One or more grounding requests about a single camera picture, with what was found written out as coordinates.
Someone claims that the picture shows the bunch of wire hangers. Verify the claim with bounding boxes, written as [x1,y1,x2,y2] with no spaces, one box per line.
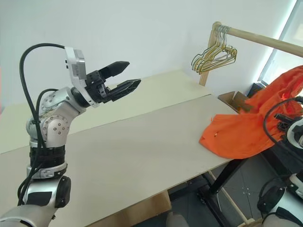
[193,26,238,75]

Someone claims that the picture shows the black box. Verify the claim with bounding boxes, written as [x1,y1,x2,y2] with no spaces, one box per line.
[251,81,268,98]

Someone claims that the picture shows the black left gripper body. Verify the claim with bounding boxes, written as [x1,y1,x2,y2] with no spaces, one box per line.
[85,70,112,104]

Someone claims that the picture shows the light wooden clothes rack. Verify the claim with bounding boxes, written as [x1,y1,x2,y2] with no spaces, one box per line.
[199,21,303,86]

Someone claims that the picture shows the light wooden floor bar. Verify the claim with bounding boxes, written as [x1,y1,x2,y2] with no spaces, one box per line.
[222,188,255,224]

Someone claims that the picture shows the brown cardboard box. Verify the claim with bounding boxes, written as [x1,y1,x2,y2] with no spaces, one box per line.
[217,91,255,114]

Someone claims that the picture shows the black table frame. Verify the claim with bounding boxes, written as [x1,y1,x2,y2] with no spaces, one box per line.
[196,156,251,227]

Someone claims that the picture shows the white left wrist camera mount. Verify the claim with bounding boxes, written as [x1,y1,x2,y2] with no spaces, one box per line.
[64,46,99,109]

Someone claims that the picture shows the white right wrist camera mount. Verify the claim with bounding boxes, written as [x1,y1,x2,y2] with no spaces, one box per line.
[285,117,303,149]

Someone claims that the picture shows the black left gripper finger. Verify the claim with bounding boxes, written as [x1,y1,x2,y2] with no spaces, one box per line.
[108,79,142,103]
[98,61,131,80]

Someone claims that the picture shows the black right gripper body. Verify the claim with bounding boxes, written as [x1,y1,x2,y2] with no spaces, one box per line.
[274,113,295,132]

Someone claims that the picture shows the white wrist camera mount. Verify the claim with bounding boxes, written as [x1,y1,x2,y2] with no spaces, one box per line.
[64,46,99,109]
[285,117,303,149]

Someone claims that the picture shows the orange shorts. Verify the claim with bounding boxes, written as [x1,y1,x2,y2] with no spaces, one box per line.
[198,65,303,159]

